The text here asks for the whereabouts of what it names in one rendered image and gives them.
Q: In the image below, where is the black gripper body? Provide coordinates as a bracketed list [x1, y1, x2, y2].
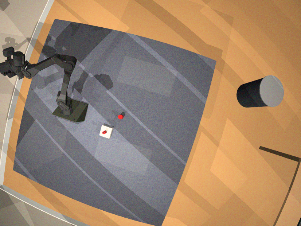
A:
[3, 47, 16, 78]

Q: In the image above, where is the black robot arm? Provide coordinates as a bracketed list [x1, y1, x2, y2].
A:
[0, 51, 77, 117]

